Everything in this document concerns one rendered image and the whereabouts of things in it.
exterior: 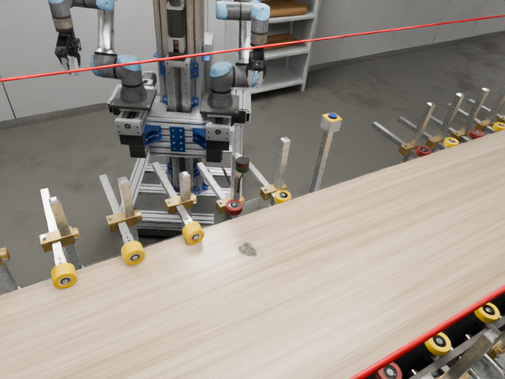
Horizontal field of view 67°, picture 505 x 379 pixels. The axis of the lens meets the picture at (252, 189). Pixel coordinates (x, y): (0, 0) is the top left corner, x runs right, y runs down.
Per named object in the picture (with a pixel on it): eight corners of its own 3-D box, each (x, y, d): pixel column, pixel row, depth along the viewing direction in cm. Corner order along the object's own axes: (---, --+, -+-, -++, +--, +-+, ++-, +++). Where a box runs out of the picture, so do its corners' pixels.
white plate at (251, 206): (213, 225, 197) (213, 211, 190) (257, 210, 207) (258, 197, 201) (213, 225, 196) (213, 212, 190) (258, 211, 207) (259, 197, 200)
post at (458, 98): (426, 157, 261) (456, 92, 230) (430, 156, 263) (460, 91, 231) (430, 160, 259) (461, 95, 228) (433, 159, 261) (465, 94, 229)
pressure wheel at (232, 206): (222, 218, 187) (222, 201, 180) (236, 213, 191) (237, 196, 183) (229, 228, 182) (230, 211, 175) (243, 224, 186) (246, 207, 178)
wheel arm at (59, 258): (41, 195, 171) (39, 189, 168) (49, 192, 172) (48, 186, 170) (59, 280, 139) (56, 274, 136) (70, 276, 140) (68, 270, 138)
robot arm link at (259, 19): (268, 2, 165) (272, 8, 158) (266, 28, 172) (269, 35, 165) (250, 1, 163) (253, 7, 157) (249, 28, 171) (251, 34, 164)
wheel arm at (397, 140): (370, 127, 260) (373, 122, 257) (374, 126, 261) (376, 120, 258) (419, 163, 232) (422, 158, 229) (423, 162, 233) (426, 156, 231)
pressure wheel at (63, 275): (55, 262, 137) (77, 262, 142) (47, 277, 139) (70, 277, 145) (57, 274, 133) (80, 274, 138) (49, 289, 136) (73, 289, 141)
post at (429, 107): (399, 168, 252) (427, 101, 221) (403, 166, 254) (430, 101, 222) (403, 171, 250) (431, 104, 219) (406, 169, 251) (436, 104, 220)
